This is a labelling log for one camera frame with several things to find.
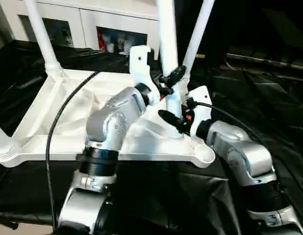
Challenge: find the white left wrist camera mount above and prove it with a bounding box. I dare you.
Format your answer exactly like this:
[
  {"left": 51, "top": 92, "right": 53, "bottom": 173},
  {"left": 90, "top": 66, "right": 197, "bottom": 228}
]
[{"left": 128, "top": 45, "right": 160, "bottom": 106}]

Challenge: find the white cabinet with glass doors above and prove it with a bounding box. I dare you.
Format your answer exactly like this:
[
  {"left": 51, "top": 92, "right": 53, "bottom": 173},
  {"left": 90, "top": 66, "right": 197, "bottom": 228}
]
[{"left": 16, "top": 0, "right": 160, "bottom": 53}]

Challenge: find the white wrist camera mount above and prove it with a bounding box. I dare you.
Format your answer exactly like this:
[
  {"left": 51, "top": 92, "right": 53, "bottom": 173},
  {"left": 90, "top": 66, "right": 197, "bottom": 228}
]
[
  {"left": 184, "top": 85, "right": 212, "bottom": 144},
  {"left": 128, "top": 45, "right": 160, "bottom": 106}
]

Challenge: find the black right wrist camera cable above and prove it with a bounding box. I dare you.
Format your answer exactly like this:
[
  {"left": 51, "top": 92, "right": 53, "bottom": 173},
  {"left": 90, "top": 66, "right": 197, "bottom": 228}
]
[{"left": 188, "top": 99, "right": 303, "bottom": 191}]

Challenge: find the black stand leg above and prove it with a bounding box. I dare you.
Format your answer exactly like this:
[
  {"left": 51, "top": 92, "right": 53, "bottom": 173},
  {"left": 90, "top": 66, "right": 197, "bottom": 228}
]
[{"left": 0, "top": 212, "right": 19, "bottom": 225}]

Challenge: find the red bottle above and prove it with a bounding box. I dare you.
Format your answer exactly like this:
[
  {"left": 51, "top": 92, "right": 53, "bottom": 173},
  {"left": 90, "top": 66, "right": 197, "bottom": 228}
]
[{"left": 97, "top": 33, "right": 105, "bottom": 51}]

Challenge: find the black plastic mat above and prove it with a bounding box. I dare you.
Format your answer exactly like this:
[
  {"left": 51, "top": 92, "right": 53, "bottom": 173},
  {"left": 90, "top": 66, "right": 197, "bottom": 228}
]
[{"left": 0, "top": 40, "right": 303, "bottom": 235}]

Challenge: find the white plastic table top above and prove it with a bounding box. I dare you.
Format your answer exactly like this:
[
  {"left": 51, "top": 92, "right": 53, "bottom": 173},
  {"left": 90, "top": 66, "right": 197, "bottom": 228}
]
[{"left": 0, "top": 69, "right": 216, "bottom": 169}]

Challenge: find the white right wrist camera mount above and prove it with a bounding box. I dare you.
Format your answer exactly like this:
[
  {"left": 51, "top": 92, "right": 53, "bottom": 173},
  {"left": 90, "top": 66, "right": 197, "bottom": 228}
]
[{"left": 184, "top": 85, "right": 212, "bottom": 144}]

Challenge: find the long dark metal rod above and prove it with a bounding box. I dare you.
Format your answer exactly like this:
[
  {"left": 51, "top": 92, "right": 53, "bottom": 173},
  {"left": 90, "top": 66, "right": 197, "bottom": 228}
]
[{"left": 226, "top": 53, "right": 303, "bottom": 74}]

